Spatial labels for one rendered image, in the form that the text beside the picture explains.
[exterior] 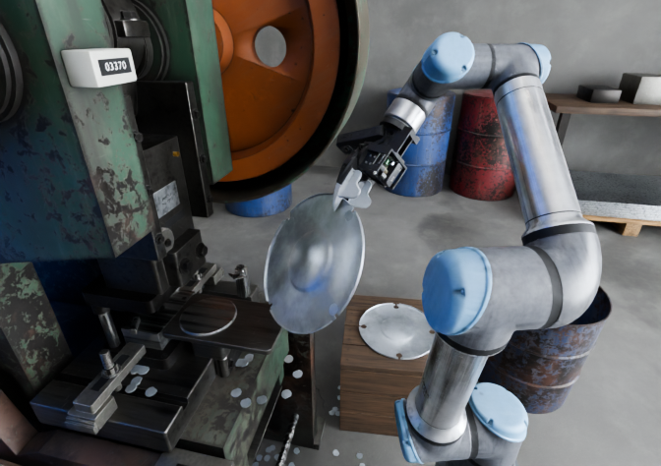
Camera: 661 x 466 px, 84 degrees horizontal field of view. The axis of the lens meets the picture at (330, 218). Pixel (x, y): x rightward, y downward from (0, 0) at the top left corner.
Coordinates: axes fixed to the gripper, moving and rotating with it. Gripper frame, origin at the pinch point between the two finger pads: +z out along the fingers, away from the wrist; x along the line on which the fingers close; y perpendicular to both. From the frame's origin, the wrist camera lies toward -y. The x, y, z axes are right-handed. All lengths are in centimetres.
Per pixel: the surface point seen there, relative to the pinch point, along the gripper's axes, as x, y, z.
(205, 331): -1.3, -10.5, 37.2
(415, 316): 86, -15, 11
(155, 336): -6.5, -16.8, 44.0
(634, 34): 239, -60, -280
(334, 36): -11.1, -19.1, -32.0
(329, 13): -15.0, -20.2, -34.7
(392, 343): 74, -11, 23
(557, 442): 126, 38, 21
